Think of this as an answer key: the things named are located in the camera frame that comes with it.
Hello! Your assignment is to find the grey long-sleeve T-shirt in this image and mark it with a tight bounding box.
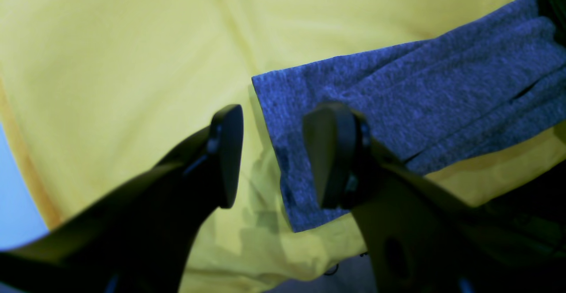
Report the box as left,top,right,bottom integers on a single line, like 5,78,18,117
252,0,566,232

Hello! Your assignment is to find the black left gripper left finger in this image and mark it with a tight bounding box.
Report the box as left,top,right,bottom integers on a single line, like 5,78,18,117
155,104,245,209

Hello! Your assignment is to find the yellow table cloth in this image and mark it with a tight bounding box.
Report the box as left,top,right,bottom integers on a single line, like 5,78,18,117
0,0,566,293

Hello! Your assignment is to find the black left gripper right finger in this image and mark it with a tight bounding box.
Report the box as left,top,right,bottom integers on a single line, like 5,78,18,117
302,102,394,209

